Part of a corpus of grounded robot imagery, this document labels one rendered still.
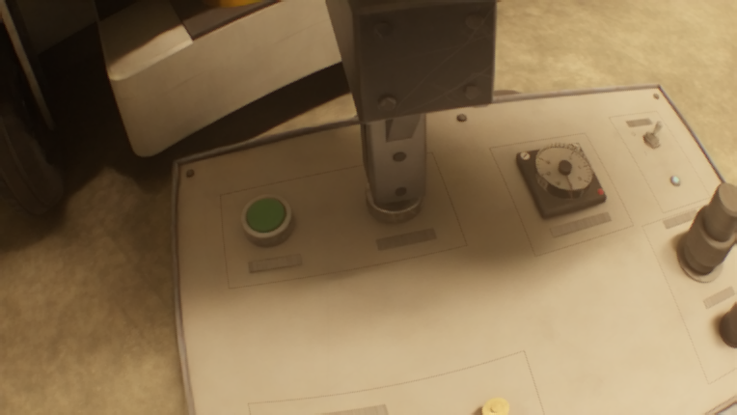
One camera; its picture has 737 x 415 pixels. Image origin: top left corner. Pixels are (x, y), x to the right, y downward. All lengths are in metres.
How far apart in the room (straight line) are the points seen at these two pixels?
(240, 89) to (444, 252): 0.18
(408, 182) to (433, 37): 0.13
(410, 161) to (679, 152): 0.22
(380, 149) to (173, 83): 0.16
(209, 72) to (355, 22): 0.22
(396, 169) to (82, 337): 0.26
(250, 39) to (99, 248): 0.20
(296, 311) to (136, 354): 0.14
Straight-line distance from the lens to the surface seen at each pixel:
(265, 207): 0.34
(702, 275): 0.36
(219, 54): 0.40
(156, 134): 0.41
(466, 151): 0.37
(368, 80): 0.20
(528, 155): 0.37
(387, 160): 0.30
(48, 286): 0.47
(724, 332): 0.34
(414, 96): 0.21
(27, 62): 0.45
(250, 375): 0.30
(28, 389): 0.44
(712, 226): 0.33
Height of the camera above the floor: 0.32
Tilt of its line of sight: 49 degrees down
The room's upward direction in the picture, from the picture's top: 2 degrees counter-clockwise
